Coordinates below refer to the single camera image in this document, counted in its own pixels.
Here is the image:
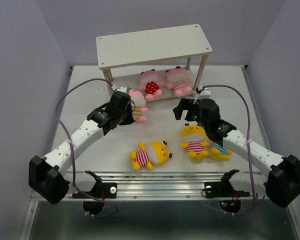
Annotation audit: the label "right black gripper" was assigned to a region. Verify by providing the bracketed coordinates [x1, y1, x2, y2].
[173, 97, 209, 130]

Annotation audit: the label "pink frog orange-striped shirt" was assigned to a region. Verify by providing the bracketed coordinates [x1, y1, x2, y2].
[129, 89, 148, 124]

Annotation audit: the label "pink frog pink-striped shirt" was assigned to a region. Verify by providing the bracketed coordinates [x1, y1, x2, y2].
[165, 66, 193, 97]

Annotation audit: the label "yellow frog red-striped shirt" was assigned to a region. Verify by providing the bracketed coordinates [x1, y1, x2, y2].
[180, 123, 210, 162]

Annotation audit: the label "pink frog red polka-dot shirt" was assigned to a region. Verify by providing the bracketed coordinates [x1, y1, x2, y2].
[139, 69, 163, 102]

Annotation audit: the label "yellow frog blue-striped shirt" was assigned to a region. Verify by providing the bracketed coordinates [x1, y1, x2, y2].
[209, 143, 233, 161]

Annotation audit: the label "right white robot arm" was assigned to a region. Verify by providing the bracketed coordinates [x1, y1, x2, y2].
[173, 98, 300, 208]

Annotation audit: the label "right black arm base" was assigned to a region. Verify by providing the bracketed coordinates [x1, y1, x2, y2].
[201, 169, 250, 216]

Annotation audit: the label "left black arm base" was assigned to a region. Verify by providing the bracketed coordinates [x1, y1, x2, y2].
[71, 170, 118, 201]

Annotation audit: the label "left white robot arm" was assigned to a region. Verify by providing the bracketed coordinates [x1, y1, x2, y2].
[28, 91, 135, 205]

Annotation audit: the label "white two-tier shelf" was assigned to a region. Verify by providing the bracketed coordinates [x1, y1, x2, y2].
[96, 24, 213, 102]

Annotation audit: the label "yellow frog lying sideways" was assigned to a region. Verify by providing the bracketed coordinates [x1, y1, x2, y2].
[129, 141, 173, 171]

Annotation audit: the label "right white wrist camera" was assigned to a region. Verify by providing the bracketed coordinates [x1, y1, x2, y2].
[195, 85, 211, 100]

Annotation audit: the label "aluminium mounting rail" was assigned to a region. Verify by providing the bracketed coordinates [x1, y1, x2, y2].
[53, 65, 269, 200]

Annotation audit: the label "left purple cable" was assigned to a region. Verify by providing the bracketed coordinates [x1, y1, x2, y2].
[55, 78, 120, 218]

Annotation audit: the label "purple cable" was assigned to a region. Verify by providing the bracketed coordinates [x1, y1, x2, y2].
[196, 84, 267, 217]
[55, 78, 120, 218]

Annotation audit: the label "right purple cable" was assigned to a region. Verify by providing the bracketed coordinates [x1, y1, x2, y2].
[196, 84, 267, 217]

